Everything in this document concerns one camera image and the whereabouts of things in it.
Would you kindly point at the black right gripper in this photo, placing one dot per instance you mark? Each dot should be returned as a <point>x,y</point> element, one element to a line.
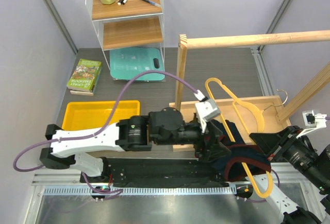
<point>272,143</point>

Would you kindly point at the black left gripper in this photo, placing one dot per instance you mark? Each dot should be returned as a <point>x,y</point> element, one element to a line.
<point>211,152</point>

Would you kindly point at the navy maroon tank top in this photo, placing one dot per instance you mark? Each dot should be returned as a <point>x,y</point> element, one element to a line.
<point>231,167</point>

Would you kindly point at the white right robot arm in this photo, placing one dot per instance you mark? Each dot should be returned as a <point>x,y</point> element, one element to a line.
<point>302,164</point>

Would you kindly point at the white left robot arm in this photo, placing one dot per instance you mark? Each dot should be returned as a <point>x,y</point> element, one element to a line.
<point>70,149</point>

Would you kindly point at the wooden clothes rack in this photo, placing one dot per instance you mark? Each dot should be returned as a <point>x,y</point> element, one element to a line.
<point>277,72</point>

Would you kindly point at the teal cutting board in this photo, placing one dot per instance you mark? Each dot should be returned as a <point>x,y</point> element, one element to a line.
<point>126,63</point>

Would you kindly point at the yellow plastic tray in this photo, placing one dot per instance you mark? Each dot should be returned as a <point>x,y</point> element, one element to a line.
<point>93,114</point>

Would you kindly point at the green paperback book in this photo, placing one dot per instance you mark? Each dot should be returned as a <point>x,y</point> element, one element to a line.
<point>85,76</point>

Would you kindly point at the thin wooden block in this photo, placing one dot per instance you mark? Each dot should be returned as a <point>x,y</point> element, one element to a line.
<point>81,93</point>

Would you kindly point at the blue pen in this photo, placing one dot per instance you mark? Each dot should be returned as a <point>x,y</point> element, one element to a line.
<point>152,3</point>

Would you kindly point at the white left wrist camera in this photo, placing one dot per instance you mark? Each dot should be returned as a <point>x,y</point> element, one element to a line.
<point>206,110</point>

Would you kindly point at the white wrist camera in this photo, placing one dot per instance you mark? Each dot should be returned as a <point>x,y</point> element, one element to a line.
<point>206,110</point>
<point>314,121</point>

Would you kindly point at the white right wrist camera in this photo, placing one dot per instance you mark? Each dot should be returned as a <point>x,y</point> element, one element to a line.
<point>314,121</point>

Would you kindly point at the white slotted cable duct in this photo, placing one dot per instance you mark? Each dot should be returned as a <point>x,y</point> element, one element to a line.
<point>82,190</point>

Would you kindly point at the white wire shelf unit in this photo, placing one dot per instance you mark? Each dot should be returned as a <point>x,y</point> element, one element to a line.
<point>135,24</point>

